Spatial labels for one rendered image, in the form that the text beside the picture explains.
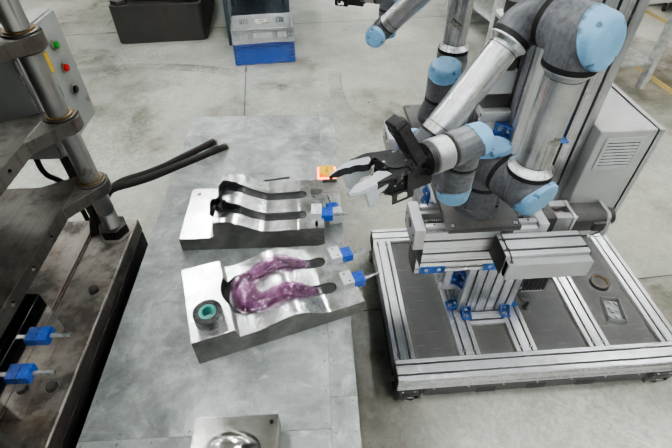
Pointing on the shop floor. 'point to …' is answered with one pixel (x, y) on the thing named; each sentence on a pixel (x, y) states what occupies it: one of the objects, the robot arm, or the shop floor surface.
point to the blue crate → (264, 53)
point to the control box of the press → (19, 99)
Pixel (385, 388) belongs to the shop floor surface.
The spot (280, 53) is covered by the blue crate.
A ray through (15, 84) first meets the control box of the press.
